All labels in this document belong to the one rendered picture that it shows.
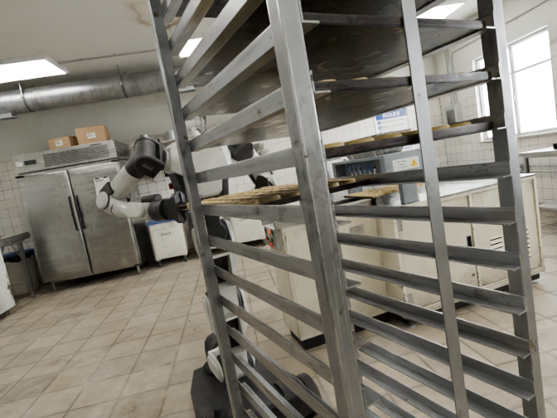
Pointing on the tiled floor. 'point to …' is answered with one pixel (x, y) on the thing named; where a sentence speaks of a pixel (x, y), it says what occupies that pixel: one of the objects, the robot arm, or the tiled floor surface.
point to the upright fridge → (78, 212)
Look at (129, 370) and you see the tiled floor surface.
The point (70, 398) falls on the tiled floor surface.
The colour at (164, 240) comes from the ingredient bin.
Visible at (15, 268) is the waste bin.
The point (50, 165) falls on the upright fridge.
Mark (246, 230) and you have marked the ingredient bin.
